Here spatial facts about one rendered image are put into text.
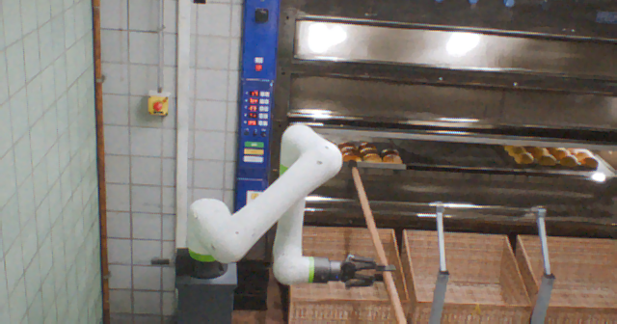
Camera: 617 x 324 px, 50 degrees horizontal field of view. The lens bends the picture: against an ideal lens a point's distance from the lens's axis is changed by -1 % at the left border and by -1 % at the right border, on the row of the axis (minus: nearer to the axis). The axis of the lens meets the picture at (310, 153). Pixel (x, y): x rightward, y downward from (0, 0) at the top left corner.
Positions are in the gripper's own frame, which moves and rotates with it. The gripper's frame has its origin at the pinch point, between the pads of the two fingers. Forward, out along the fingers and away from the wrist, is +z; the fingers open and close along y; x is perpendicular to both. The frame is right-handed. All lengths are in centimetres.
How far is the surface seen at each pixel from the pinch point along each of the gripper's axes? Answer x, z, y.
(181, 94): -100, -83, -31
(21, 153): -2, -124, -38
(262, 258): -63, -41, 34
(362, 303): -52, 5, 48
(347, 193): -102, 1, 17
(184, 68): -100, -82, -43
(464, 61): -99, 48, -55
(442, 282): -41, 36, 29
